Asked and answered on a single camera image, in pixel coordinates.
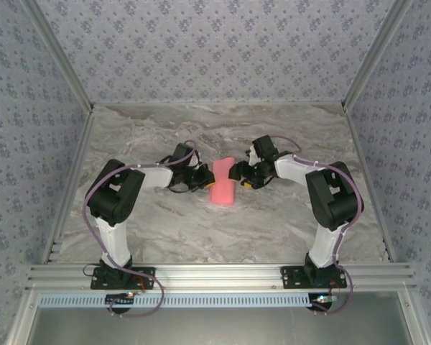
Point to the aluminium right frame post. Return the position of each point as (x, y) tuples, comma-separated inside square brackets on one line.
[(375, 54)]

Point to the aluminium right side rail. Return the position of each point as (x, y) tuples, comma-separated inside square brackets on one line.
[(366, 179)]

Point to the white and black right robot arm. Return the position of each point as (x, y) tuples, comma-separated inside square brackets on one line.
[(291, 169)]

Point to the aluminium left side rail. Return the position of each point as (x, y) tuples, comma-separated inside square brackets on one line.
[(73, 181)]

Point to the aluminium rail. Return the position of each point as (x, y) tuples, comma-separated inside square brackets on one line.
[(73, 181), (366, 179)]

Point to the aluminium frame post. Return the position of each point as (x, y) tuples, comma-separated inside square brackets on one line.
[(375, 54), (61, 54)]

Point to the right controller board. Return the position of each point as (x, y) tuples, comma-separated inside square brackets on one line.
[(323, 300)]

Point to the aluminium mounting beam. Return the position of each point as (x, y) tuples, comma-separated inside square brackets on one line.
[(219, 276)]

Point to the controller board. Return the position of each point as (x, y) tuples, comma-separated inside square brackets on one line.
[(118, 299), (323, 300)]

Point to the pink paper sheet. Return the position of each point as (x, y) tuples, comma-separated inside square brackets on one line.
[(222, 187)]

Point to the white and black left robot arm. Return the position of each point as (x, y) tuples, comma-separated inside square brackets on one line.
[(154, 178)]

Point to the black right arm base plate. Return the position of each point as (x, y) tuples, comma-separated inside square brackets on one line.
[(294, 278)]

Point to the aluminium left frame post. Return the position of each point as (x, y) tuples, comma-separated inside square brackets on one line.
[(61, 54)]

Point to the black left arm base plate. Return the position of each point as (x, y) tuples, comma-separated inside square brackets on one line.
[(104, 282)]

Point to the left controller board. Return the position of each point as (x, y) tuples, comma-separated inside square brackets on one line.
[(118, 299)]

